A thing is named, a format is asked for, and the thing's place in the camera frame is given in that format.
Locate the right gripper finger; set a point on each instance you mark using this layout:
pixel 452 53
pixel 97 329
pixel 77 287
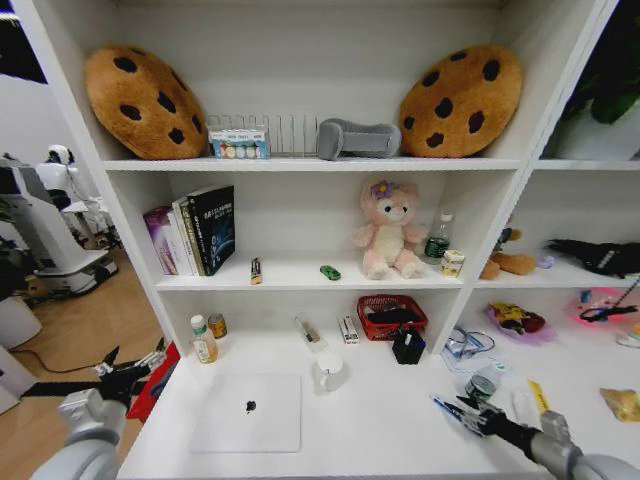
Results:
pixel 475 424
pixel 475 404

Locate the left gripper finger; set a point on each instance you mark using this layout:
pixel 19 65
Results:
pixel 151 359
pixel 111 359

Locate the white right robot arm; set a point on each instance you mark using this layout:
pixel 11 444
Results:
pixel 575 452

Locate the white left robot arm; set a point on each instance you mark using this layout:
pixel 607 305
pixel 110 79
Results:
pixel 75 450

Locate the lying bottle dark green label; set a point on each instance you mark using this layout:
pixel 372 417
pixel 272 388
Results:
pixel 484 382

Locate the blue pen package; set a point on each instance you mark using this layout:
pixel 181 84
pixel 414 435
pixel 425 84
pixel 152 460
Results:
pixel 446 404

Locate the yellow paper tag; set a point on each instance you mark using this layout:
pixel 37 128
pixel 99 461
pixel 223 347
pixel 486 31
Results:
pixel 538 395

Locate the yellow drink bottle white cap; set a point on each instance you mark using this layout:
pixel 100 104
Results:
pixel 204 342

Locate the yellow tin can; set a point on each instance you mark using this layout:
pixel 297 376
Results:
pixel 217 326

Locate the black pen holder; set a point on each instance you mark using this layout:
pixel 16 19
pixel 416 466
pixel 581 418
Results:
pixel 407 347

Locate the purple wrapped snack bouquet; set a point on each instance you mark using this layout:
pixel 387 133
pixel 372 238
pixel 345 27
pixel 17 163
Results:
pixel 520 320

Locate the white round bin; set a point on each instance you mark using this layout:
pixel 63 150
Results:
pixel 17 322

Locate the silver laptop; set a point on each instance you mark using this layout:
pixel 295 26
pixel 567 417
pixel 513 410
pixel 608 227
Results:
pixel 247 412

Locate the yellow snack bag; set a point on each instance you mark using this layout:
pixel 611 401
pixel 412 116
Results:
pixel 621 404

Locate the purple box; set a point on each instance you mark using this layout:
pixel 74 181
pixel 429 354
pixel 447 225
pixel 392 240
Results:
pixel 159 240

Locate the black object in basket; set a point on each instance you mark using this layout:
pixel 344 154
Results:
pixel 392 316

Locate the white book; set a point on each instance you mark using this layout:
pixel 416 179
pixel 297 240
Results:
pixel 181 240

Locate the white wheeled machine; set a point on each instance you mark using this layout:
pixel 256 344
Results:
pixel 60 245

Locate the red plastic basket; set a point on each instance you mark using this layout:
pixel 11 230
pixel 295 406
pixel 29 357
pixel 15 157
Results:
pixel 380 320

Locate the small black gold battery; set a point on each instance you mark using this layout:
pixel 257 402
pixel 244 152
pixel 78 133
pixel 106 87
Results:
pixel 256 271

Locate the black book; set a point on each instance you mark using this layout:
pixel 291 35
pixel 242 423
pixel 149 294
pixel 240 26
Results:
pixel 212 230

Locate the small white box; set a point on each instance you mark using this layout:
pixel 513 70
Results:
pixel 349 330

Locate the white mug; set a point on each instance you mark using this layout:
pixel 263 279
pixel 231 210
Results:
pixel 330 372

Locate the brown plush toy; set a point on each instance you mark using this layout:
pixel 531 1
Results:
pixel 510 257

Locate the pink round plate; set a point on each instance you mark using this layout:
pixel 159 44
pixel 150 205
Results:
pixel 605 306

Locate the small purple object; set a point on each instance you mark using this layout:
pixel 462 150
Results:
pixel 547 260

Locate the clear case with brush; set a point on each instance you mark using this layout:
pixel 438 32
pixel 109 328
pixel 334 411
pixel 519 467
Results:
pixel 311 333

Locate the clear bottle green label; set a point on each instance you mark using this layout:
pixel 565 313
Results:
pixel 439 240

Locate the black bag with white print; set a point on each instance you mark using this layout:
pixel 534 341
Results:
pixel 595 256

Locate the pink plush bunny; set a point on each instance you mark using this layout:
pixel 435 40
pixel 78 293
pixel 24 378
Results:
pixel 390 232

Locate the white humanoid robot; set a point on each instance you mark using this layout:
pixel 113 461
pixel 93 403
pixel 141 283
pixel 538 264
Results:
pixel 61 172

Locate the green toy car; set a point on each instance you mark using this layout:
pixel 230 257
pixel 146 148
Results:
pixel 330 272

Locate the pack of coloured small bottles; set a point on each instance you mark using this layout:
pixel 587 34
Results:
pixel 239 142

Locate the white shelf unit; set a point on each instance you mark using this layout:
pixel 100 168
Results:
pixel 320 175

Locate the brown cookie plush pillow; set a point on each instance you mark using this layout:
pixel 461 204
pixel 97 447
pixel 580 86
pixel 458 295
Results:
pixel 462 100
pixel 142 102

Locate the grey neck pillow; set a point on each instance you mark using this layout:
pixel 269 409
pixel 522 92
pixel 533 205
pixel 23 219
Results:
pixel 357 137

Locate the green potted plant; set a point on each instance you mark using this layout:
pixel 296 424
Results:
pixel 607 90

